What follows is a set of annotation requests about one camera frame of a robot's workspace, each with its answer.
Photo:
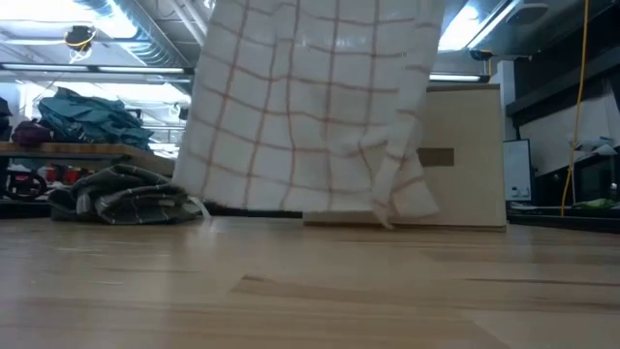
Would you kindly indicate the white red-checked towel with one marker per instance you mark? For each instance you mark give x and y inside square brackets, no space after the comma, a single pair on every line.
[300,106]

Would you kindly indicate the dark grey white-checked towel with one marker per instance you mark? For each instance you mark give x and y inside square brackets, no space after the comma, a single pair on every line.
[140,196]

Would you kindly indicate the plain grey waffle towel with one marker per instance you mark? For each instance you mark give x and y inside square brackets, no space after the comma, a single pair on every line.
[58,206]

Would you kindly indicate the black hanging ceiling lamp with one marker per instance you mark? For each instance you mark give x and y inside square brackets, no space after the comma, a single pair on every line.
[182,114]

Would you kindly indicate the white panel device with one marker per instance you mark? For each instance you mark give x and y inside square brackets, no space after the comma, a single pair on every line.
[517,169]

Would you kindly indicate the teal cloth pile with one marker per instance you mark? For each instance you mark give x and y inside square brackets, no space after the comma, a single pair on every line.
[87,116]

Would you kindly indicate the wooden workbench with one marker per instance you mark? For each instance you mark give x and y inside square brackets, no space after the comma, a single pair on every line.
[72,151]

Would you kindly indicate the purple bag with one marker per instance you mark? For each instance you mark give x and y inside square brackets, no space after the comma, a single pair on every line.
[30,135]

